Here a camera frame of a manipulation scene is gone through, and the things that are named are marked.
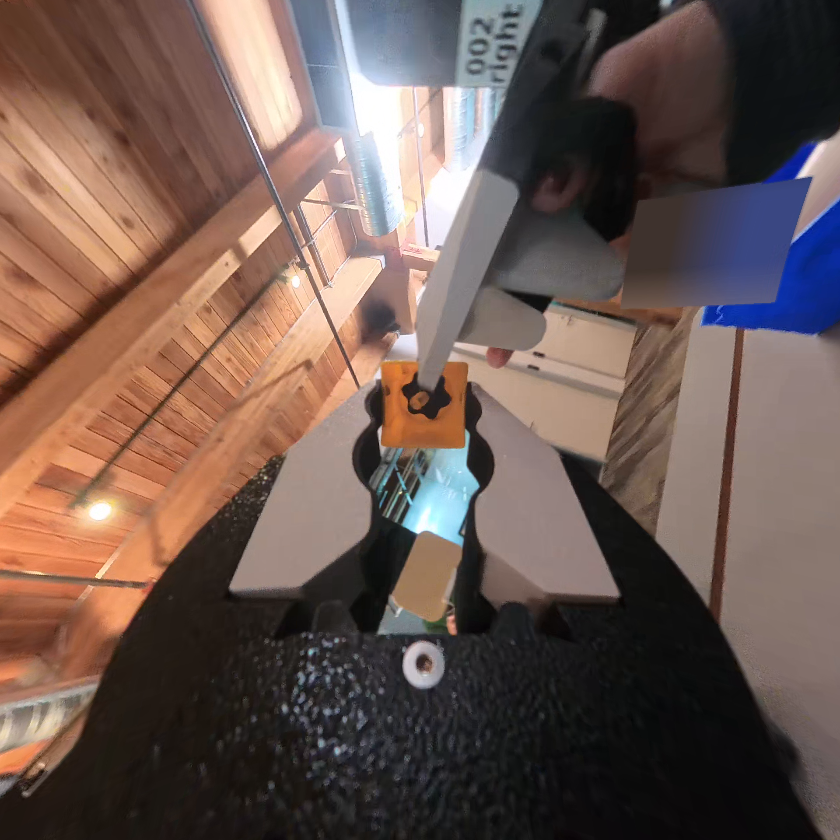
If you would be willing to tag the person's right hand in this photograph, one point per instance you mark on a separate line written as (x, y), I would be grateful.
(656, 98)

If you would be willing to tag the black ceiling pipe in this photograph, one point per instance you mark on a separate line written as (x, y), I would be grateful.
(263, 172)

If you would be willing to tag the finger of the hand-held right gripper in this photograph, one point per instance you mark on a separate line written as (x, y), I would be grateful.
(459, 262)

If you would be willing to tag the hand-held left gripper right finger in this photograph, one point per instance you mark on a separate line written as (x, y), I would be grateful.
(538, 525)

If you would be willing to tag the white door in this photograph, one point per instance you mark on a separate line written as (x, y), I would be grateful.
(597, 334)
(558, 377)

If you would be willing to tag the glass room window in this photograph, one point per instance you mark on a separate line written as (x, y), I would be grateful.
(426, 505)

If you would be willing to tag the blue bin with white label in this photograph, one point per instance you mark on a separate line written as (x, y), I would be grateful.
(814, 282)

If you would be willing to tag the large silver ventilation duct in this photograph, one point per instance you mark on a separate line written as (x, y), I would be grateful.
(377, 197)

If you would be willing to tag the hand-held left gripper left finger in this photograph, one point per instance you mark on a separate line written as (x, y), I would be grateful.
(308, 525)

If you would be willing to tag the orange block with black knob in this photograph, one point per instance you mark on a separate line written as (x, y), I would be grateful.
(420, 433)

